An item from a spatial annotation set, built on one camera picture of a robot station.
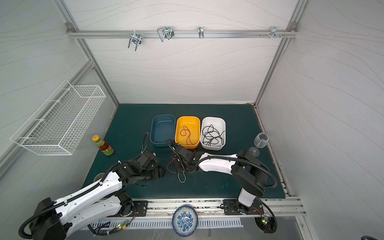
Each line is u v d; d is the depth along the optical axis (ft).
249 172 1.49
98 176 2.63
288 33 2.57
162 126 3.44
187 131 3.38
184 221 2.30
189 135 3.32
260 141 2.76
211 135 3.32
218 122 3.46
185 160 2.13
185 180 2.69
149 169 2.10
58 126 2.22
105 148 2.82
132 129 3.32
